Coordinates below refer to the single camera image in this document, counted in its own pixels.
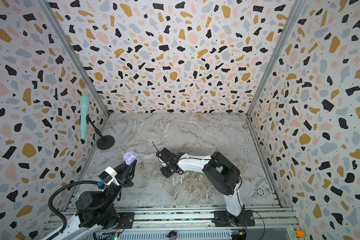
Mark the black microphone stand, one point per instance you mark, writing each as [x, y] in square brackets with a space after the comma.
[104, 142]

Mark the purple earbud charging case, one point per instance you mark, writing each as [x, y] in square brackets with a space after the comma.
[129, 158]

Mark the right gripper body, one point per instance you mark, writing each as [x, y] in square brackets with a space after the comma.
[164, 161]

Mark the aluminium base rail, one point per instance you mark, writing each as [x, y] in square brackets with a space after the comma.
[262, 222]

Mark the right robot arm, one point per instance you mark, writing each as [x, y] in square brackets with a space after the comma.
[222, 174]

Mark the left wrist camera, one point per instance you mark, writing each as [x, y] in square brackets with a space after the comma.
[108, 177]

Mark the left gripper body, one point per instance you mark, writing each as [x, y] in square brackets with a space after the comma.
[124, 183]

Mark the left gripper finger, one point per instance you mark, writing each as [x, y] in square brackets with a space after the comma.
[131, 170]
[122, 170]

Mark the orange button box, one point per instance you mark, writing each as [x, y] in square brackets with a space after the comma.
[299, 234]

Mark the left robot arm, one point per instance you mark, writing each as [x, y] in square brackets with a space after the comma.
[96, 209]

